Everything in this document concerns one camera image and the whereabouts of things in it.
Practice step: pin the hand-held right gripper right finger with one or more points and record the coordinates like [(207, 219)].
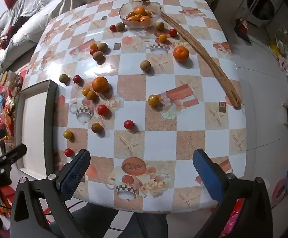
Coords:
[(208, 176)]

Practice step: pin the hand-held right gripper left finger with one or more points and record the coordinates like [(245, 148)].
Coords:
[(75, 176)]

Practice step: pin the red cherry tomato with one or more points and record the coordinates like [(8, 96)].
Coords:
[(128, 124), (93, 52), (112, 27), (172, 32), (77, 79), (102, 109), (69, 152)]

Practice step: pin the grey rectangular tray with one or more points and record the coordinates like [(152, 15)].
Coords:
[(32, 129)]

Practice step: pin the yellow cherry tomato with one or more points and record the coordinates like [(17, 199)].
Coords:
[(67, 134), (92, 95), (96, 128), (154, 100), (85, 91), (93, 46), (162, 38)]

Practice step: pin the small brown kiwifruit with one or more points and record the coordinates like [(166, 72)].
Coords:
[(98, 55), (159, 25), (120, 26), (102, 47), (145, 65), (64, 78)]

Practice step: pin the pile of colourful snack packets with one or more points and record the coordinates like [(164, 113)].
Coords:
[(0, 104)]

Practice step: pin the person's left leg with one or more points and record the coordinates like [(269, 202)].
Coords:
[(94, 219)]

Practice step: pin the person's leg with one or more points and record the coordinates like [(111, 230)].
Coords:
[(94, 219), (151, 225)]

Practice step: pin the pink floral cloth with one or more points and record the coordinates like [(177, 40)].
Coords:
[(229, 223)]

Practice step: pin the checkered vinyl tablecloth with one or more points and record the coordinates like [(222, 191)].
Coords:
[(158, 141)]

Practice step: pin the person's right leg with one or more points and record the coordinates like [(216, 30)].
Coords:
[(151, 225)]

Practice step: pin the long curved wooden stick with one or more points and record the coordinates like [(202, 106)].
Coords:
[(236, 102)]

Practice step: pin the orange mandarin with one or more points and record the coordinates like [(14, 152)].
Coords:
[(144, 20), (100, 84), (180, 53), (140, 11)]

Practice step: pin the white duvet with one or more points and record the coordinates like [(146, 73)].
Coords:
[(27, 33)]

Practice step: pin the dark red clothing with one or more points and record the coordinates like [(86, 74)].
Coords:
[(17, 26)]

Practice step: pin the grey striped bedsheet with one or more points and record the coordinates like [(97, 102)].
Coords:
[(39, 2)]

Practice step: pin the clear glass bowl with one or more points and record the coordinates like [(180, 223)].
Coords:
[(124, 21)]

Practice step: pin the small orange kumquat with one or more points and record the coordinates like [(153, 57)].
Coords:
[(148, 14), (130, 18), (131, 14)]

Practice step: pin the white washing machine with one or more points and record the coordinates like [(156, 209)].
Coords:
[(263, 7)]

